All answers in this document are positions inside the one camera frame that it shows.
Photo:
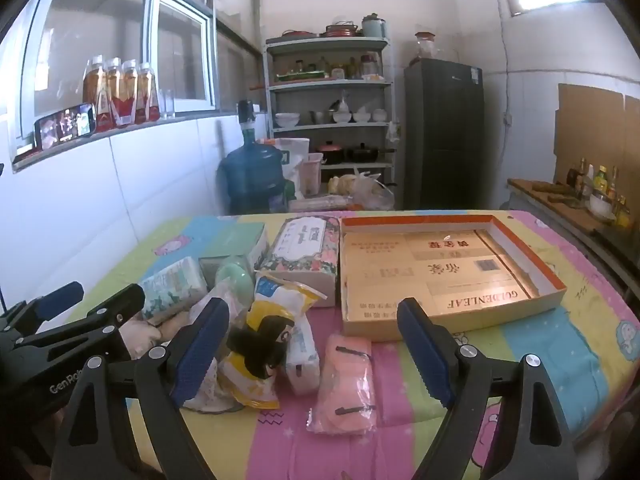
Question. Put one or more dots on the white metal shelf rack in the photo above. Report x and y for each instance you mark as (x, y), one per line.
(327, 85)

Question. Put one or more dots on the yellow cartoon snack packet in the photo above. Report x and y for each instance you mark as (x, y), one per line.
(260, 340)

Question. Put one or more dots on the pot with pink lid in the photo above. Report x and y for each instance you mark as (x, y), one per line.
(330, 152)

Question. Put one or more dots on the clear drinking glass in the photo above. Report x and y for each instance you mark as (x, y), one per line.
(168, 105)

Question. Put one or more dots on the red basket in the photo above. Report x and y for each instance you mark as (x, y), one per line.
(342, 30)

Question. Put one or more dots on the light green flat box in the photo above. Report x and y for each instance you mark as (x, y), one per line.
(235, 240)

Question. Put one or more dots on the dark refrigerator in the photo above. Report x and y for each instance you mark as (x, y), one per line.
(445, 135)

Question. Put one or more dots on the tea drink bottle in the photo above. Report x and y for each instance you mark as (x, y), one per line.
(132, 92)
(148, 92)
(116, 95)
(95, 95)

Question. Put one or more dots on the smartphone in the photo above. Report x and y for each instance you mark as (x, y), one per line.
(65, 125)

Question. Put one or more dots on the brown cardboard sheet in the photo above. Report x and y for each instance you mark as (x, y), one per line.
(590, 130)

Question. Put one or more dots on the pink plastic bin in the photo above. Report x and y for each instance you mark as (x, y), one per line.
(311, 175)

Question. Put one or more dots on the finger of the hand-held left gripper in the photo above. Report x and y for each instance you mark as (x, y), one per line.
(127, 300)
(60, 300)

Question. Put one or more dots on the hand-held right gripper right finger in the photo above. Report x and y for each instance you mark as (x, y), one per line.
(425, 355)

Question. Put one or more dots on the clear plastic bag of food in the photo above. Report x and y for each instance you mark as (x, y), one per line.
(365, 190)

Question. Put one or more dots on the white bowl with pattern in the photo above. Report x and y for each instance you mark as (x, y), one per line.
(602, 206)

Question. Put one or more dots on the green shelf tray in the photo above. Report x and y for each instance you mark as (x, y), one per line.
(300, 76)

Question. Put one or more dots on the teal canister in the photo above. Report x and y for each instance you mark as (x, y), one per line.
(373, 26)

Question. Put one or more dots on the green patterned tissue pack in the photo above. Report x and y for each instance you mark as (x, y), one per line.
(172, 285)

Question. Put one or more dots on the colourful printed blanket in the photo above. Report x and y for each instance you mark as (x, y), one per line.
(550, 340)

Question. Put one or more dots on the black pot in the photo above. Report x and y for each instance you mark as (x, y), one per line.
(365, 153)

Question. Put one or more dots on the clear wrapped food pack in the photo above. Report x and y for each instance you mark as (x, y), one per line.
(320, 203)

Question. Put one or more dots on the large white bowl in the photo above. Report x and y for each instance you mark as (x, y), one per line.
(287, 120)

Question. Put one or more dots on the pink towel pack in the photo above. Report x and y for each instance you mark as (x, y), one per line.
(345, 385)

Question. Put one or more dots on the sliding window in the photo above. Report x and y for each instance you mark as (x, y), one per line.
(100, 20)

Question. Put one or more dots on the red flat tray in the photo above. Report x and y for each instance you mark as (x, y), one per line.
(300, 33)

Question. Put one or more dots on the green egg-shaped sponge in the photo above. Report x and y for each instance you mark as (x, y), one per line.
(235, 275)

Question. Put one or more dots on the glass jar with red lid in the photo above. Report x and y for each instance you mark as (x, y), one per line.
(425, 47)

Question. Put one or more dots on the kitchen counter cabinet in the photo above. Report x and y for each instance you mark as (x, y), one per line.
(545, 205)

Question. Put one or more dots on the floral tissue box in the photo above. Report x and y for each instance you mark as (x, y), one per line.
(300, 245)

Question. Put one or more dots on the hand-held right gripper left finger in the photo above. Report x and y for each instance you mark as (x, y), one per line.
(200, 350)

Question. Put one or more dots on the row of condiment bottles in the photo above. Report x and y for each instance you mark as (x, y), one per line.
(602, 177)

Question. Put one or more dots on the blue water jug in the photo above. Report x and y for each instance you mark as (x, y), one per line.
(255, 170)

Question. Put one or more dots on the orange-rimmed gold cardboard box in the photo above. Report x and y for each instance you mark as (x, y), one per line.
(450, 280)

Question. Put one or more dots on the white sack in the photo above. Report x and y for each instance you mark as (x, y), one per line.
(295, 152)

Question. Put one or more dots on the small white tissue pack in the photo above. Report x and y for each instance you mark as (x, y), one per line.
(302, 365)

